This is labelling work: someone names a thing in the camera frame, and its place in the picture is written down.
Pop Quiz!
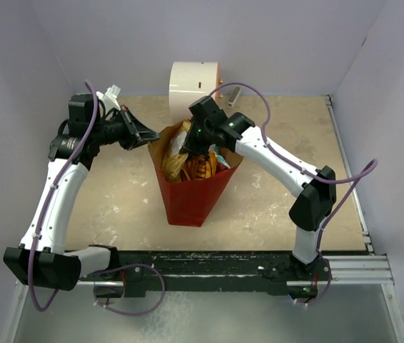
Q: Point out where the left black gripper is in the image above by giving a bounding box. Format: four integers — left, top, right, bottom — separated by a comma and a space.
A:
92, 105, 160, 151

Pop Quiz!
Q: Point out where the tan snack bag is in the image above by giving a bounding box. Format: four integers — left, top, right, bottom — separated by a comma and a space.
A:
161, 119, 191, 183

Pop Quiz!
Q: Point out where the orange kettle chips bag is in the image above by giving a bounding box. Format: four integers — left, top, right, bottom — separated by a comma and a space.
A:
181, 151, 218, 181

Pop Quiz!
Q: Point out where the red paper bag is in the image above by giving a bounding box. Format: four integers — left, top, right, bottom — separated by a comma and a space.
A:
148, 123, 243, 227

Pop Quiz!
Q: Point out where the teal white snack bag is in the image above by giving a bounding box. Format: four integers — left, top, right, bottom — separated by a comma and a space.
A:
211, 146, 231, 173

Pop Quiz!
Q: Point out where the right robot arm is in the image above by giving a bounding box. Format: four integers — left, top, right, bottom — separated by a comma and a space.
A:
181, 96, 336, 279

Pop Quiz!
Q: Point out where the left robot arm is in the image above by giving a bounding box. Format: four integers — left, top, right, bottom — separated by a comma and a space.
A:
4, 94, 160, 291

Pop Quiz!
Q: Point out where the white cylinder appliance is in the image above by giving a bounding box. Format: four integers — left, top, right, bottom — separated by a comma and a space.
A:
168, 61, 221, 124

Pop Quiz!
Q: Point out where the small grey white device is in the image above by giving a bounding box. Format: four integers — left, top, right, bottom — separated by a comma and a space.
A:
227, 86, 242, 108

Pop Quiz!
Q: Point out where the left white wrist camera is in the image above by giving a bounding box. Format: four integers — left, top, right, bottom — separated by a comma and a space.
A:
96, 85, 121, 113

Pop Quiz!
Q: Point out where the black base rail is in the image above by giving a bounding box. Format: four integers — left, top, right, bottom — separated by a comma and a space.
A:
84, 250, 332, 299

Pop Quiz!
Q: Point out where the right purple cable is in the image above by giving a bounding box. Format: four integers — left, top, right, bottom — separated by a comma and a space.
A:
205, 81, 380, 308

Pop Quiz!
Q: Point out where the purple cable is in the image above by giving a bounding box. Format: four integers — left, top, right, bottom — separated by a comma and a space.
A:
205, 81, 380, 308
29, 79, 99, 312

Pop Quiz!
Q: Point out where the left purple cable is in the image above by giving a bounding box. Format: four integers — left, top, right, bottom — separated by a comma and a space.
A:
29, 79, 99, 312

